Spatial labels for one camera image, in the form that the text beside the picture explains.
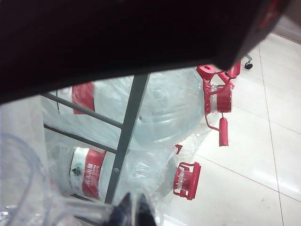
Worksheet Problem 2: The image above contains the black caster wheel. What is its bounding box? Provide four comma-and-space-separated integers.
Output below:
244, 54, 254, 70

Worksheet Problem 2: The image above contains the red jug carrying handle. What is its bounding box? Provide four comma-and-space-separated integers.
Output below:
196, 60, 242, 147
173, 161, 202, 201

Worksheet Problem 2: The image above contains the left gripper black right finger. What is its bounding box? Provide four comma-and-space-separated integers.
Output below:
137, 193, 157, 226

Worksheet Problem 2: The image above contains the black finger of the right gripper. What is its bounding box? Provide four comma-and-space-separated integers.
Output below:
0, 0, 258, 104

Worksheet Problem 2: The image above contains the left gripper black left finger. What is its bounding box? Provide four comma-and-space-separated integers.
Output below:
105, 192, 136, 226

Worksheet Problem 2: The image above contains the dark metal rack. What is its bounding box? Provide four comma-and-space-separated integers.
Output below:
41, 73, 151, 205

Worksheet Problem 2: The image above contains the water jug red label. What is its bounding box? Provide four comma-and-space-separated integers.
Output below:
68, 145, 202, 203
41, 69, 235, 151

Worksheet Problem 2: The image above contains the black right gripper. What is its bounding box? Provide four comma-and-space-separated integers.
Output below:
249, 0, 290, 44

